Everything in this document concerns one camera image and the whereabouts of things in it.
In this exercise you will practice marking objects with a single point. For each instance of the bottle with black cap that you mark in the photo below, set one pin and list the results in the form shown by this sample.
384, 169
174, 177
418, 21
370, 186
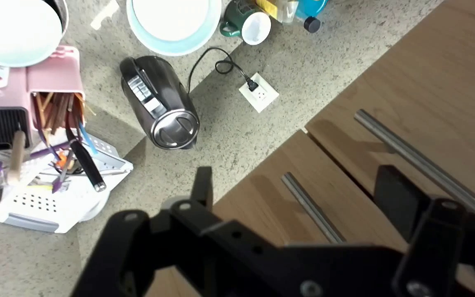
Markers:
313, 14

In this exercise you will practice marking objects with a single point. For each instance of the green mug white inside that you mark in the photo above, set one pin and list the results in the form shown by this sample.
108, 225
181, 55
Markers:
252, 26

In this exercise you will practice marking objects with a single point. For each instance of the light blue bowl white inside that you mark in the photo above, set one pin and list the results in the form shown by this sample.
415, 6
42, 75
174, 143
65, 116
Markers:
173, 26

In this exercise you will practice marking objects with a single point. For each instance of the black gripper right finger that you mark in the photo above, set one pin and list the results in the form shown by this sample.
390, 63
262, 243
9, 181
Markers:
400, 200

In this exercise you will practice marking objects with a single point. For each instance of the wooden chopsticks bundle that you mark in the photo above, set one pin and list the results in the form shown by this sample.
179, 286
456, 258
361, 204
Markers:
50, 113

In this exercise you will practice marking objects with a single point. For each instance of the white wall outlet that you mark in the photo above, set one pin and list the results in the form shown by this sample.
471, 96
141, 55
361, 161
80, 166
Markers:
260, 95

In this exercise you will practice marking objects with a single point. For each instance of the white plastic container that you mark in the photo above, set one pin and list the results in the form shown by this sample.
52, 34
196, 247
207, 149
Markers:
41, 207

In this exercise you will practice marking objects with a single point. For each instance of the pale blue bowl with tab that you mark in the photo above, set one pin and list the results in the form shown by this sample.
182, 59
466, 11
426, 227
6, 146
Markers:
13, 30

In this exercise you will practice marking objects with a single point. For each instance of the purple utensil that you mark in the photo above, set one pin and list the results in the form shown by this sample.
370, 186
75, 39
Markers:
57, 166

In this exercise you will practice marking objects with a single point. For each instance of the black cylindrical speaker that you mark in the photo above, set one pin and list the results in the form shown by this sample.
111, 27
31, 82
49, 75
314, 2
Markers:
158, 101

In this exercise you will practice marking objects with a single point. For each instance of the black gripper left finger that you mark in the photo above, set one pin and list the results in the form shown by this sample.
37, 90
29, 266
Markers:
202, 187

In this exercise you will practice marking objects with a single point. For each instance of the wooden cabinet door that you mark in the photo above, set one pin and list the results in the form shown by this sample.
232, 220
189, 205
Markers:
441, 83
271, 212

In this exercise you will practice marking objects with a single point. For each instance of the pink utensil holder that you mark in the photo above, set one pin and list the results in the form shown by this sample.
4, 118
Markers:
54, 75

